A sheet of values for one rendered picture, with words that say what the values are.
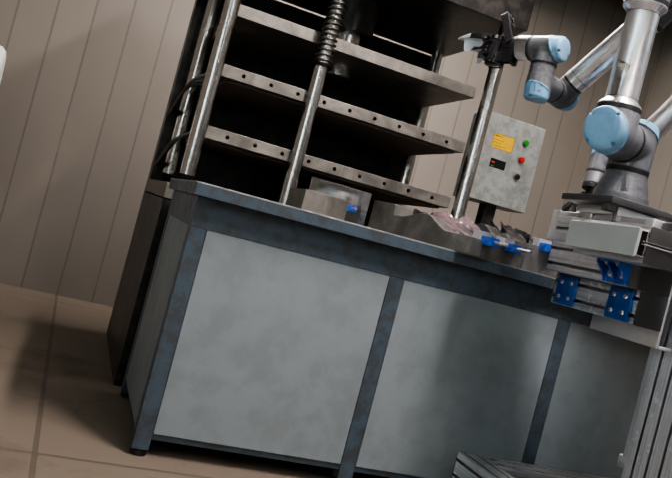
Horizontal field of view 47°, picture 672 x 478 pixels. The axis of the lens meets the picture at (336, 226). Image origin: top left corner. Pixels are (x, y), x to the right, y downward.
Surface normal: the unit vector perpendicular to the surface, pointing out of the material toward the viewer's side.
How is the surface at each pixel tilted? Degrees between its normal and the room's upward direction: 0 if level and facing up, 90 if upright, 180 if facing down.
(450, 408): 90
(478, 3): 90
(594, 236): 90
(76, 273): 90
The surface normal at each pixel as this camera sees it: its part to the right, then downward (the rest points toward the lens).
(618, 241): -0.91, -0.25
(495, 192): 0.31, 0.07
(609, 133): -0.71, -0.06
